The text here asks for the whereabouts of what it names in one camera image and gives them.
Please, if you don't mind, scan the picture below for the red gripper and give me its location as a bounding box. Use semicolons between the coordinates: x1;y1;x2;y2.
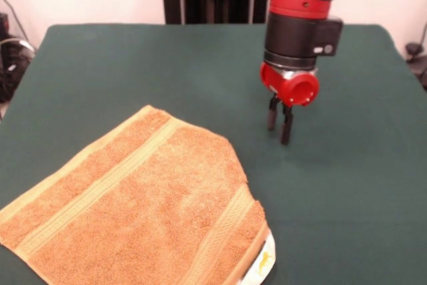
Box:
260;61;320;146

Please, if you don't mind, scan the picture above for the black cable bundle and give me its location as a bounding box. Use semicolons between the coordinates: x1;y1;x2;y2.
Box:
0;34;36;103

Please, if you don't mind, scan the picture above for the dark green table cloth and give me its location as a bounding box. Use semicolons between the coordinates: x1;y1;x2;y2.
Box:
0;23;427;285

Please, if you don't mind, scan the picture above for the small black adapter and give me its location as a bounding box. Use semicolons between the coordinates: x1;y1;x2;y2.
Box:
405;41;422;62

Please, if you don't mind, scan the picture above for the orange terry towel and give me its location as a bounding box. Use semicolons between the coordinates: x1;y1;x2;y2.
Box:
0;104;277;285

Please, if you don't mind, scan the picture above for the thin grey cable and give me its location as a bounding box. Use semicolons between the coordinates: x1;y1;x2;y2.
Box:
0;0;29;44

